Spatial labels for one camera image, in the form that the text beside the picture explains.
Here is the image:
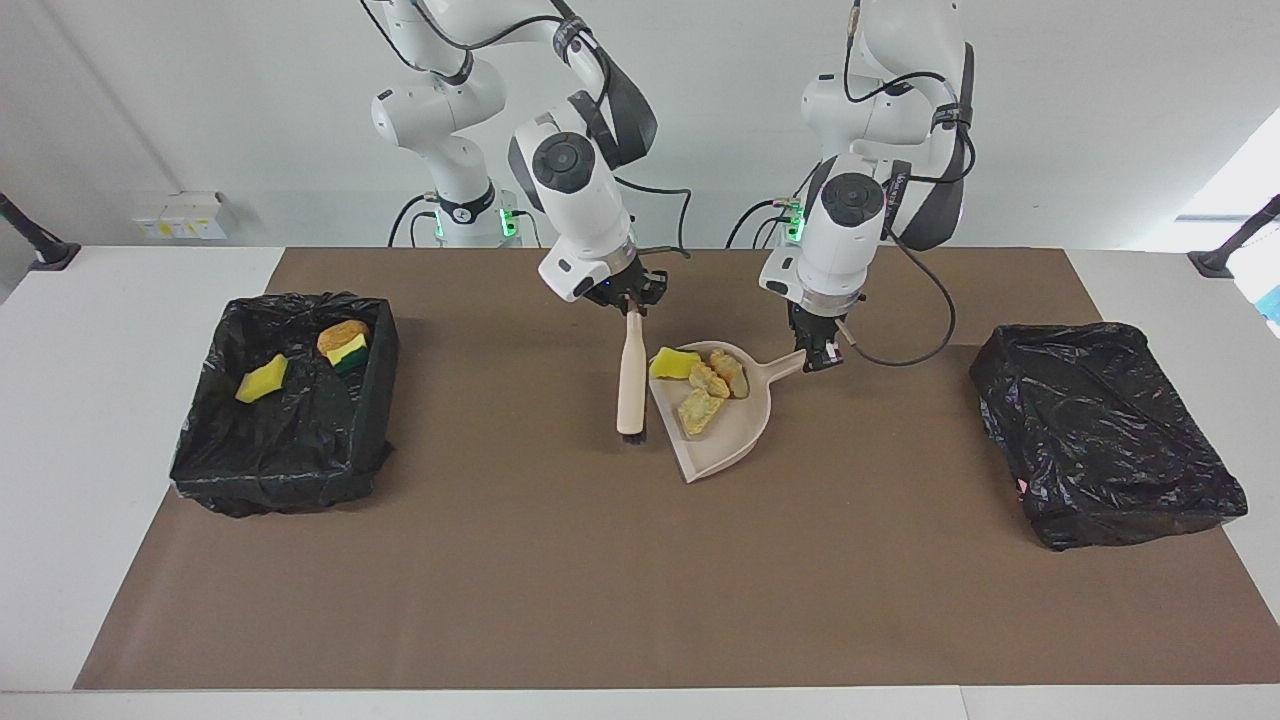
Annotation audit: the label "black left base cable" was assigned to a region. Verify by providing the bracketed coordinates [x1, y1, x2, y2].
[728, 160, 826, 249]

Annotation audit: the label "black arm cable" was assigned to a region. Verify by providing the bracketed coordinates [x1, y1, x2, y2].
[842, 0, 977, 368]
[358, 0, 693, 261]

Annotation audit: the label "brown table mat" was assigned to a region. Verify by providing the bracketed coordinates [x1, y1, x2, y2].
[75, 247, 1280, 691]

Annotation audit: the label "yellow notched sponge piece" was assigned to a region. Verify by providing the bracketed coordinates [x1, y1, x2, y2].
[235, 353, 290, 405]

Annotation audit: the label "black bag lined bin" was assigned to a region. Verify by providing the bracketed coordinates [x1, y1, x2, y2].
[168, 291, 401, 519]

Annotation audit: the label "black base cable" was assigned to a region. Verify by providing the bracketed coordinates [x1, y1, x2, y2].
[388, 194, 442, 248]
[728, 160, 826, 249]

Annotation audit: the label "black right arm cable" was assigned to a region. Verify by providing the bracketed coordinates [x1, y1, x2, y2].
[358, 0, 693, 261]

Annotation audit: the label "green topped yellow sponge piece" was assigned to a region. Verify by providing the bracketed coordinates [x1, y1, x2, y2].
[649, 346, 703, 382]

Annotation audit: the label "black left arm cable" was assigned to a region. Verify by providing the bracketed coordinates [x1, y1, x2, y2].
[842, 0, 977, 368]

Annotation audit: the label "beige plastic dustpan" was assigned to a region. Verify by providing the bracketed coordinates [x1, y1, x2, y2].
[648, 340, 809, 485]

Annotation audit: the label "black lined bin pink spot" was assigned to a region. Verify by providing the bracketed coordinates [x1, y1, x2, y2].
[968, 320, 1249, 552]

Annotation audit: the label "white wall box yellow labels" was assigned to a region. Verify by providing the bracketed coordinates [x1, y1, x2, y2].
[133, 191, 230, 241]

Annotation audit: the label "black right base cable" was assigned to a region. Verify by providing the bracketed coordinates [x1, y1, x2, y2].
[388, 194, 442, 248]

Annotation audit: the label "beige hand brush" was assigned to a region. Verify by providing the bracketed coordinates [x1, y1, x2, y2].
[616, 310, 649, 442]

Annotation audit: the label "black camera stand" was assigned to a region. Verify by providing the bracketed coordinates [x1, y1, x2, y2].
[0, 192, 82, 272]
[1188, 195, 1280, 280]

